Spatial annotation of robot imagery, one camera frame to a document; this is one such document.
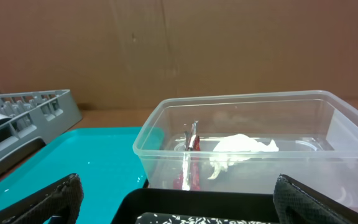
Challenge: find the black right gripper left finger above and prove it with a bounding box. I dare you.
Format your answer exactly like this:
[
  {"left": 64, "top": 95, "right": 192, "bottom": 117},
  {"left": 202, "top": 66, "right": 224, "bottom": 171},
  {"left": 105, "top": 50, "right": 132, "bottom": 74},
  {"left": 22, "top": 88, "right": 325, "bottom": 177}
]
[{"left": 0, "top": 173, "right": 84, "bottom": 224}]

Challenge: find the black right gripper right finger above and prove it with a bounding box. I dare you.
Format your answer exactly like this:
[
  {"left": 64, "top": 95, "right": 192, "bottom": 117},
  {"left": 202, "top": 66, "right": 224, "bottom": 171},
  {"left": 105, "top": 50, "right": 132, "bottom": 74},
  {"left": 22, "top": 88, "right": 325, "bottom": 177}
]
[{"left": 273, "top": 174, "right": 358, "bottom": 224}]

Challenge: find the white napkin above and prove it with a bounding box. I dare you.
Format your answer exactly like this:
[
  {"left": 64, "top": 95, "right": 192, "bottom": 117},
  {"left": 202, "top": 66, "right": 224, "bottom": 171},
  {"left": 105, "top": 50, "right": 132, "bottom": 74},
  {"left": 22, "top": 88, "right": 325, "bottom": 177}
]
[{"left": 208, "top": 134, "right": 279, "bottom": 180}]

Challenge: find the red snack wrapper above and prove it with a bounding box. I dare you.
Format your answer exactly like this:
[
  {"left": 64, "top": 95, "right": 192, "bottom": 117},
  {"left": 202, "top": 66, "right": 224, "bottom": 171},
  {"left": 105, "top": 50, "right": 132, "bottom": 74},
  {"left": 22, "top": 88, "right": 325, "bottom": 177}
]
[{"left": 173, "top": 121, "right": 201, "bottom": 191}]

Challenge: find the grey dishwasher rack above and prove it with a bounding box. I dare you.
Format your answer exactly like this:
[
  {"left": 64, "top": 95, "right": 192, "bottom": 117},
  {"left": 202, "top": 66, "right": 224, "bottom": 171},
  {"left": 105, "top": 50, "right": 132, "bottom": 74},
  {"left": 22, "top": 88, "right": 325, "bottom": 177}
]
[{"left": 0, "top": 90, "right": 82, "bottom": 175}]

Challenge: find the black tray bin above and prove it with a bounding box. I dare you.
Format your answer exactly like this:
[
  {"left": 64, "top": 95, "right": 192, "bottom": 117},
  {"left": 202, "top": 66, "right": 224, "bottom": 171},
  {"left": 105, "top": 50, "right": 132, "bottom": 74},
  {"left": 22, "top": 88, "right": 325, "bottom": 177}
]
[{"left": 111, "top": 189, "right": 279, "bottom": 223}]

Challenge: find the teal plastic tray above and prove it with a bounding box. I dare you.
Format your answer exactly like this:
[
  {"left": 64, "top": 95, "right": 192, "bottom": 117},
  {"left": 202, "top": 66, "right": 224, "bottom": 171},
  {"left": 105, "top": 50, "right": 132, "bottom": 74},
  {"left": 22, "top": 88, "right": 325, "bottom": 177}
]
[{"left": 0, "top": 127, "right": 146, "bottom": 223}]

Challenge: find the clear plastic bin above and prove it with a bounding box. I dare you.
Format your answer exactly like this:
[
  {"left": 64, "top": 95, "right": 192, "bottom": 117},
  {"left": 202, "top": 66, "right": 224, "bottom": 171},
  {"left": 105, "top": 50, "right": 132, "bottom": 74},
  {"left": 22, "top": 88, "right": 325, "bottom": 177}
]
[{"left": 133, "top": 90, "right": 358, "bottom": 212}]

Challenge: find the spilled white rice pile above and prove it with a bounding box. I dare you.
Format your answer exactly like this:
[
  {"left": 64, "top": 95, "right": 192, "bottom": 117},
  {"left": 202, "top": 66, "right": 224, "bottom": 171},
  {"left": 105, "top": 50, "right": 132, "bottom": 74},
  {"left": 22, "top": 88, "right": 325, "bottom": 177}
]
[{"left": 135, "top": 212, "right": 260, "bottom": 224}]

